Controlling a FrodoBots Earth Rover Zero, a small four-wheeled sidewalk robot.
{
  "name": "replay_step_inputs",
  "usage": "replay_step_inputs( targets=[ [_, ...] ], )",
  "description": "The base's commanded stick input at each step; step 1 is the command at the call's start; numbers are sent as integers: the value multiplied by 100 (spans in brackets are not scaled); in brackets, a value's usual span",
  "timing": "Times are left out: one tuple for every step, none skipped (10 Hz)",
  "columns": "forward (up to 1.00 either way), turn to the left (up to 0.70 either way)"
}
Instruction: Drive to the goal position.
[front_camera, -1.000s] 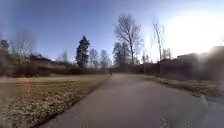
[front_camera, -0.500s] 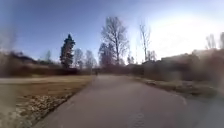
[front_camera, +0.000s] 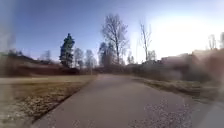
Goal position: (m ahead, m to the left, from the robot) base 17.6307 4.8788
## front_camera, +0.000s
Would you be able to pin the row of distant trees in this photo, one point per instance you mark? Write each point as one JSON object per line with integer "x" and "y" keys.
{"x": 89, "y": 60}

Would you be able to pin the tall bare tree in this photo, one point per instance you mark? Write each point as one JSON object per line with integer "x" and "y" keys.
{"x": 115, "y": 36}

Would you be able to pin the grey asphalt path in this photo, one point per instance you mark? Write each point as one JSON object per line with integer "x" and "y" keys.
{"x": 113, "y": 100}

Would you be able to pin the thin bare tree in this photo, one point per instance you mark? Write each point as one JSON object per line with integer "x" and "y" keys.
{"x": 145, "y": 43}

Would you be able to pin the dark conifer tree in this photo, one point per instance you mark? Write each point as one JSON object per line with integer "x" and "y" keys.
{"x": 66, "y": 50}

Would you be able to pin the dry grass verge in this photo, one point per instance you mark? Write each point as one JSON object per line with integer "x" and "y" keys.
{"x": 180, "y": 86}

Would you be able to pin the brown bushes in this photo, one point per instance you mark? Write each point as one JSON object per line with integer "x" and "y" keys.
{"x": 186, "y": 66}

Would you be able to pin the dark hedge bank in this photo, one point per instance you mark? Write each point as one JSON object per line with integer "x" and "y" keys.
{"x": 33, "y": 68}

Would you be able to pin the dry grass field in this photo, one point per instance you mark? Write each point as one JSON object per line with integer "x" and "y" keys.
{"x": 33, "y": 95}

